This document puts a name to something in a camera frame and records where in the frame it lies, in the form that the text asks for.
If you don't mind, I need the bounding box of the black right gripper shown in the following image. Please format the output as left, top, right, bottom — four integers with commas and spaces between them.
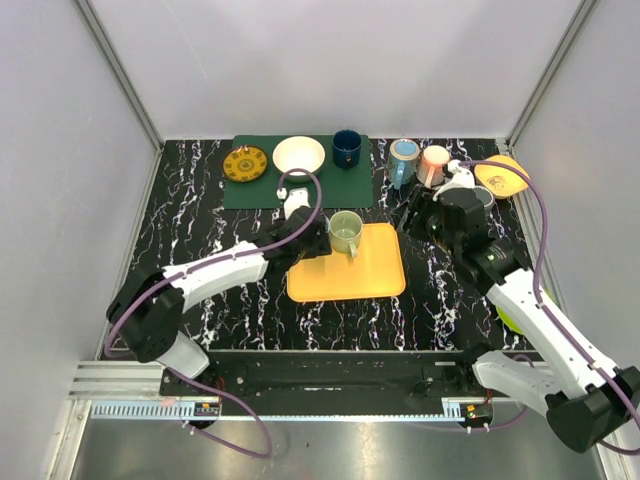
388, 184, 461, 257

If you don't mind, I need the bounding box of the light green mug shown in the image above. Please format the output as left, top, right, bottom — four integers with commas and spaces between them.
329, 210, 364, 259

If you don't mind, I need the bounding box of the dark teal mug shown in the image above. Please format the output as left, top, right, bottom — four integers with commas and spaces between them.
473, 185, 495, 216

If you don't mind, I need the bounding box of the pink mug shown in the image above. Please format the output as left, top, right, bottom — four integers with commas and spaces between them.
416, 145, 451, 189

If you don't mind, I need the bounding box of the orange and blue mug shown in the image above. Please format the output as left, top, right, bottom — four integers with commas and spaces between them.
386, 138, 420, 190

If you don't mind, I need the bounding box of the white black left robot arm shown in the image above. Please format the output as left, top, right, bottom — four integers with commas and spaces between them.
103, 206, 331, 396

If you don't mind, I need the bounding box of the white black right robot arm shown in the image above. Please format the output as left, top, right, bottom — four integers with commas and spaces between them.
396, 187, 639, 453

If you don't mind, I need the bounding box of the navy blue mug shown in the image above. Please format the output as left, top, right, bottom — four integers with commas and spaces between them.
332, 129, 362, 169

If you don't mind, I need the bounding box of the yellow square dish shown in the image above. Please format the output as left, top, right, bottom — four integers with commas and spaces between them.
474, 155, 529, 200

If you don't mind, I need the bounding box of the dark green placemat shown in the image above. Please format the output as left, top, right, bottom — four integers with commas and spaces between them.
223, 135, 374, 210

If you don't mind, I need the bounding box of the yellow serving tray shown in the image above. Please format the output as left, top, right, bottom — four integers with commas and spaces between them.
287, 223, 406, 303

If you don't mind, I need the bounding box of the white bowl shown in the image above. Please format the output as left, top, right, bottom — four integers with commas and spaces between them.
272, 136, 326, 174

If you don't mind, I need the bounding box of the yellow patterned plate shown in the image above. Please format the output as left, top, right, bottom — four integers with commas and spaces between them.
222, 145, 269, 183

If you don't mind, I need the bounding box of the lime green plate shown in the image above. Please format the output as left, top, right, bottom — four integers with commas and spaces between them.
488, 285, 563, 343

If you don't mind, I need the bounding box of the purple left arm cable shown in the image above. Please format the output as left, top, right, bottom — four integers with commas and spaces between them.
103, 168, 324, 459

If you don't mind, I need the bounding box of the aluminium frame rail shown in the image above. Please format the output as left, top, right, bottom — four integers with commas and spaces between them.
69, 361, 164, 400

